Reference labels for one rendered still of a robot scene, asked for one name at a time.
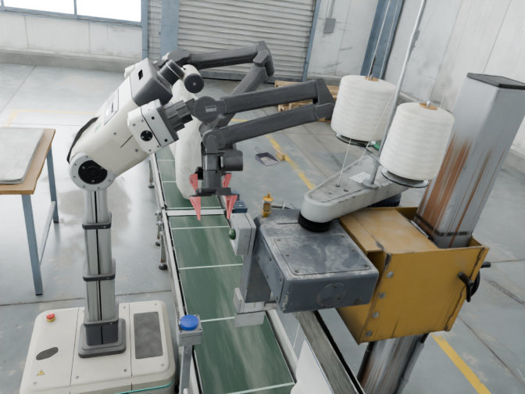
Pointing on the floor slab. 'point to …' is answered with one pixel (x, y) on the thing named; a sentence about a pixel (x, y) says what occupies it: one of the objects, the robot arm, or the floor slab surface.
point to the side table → (44, 151)
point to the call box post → (185, 367)
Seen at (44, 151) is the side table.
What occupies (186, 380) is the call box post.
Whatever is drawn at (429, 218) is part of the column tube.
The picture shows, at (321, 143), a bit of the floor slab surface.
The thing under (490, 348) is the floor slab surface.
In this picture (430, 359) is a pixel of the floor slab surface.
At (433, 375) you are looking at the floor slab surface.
